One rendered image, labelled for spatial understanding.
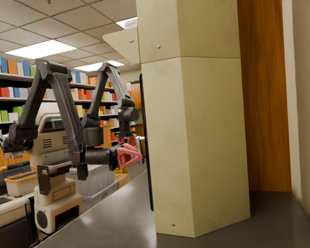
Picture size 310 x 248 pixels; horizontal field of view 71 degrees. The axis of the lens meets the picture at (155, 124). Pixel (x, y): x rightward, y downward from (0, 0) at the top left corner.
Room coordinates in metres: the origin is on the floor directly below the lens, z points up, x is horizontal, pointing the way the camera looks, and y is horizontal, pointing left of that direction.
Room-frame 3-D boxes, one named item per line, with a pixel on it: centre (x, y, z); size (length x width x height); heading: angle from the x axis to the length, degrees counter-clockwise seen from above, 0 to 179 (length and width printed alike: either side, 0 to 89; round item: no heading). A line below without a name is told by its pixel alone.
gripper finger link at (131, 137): (1.14, 0.15, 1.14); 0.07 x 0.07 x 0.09; 69
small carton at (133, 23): (0.72, 0.04, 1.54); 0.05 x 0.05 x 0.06; 57
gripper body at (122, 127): (1.15, 0.16, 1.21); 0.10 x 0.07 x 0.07; 69
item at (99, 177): (2.90, 0.90, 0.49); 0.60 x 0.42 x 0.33; 158
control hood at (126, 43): (0.76, 0.02, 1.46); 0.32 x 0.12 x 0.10; 158
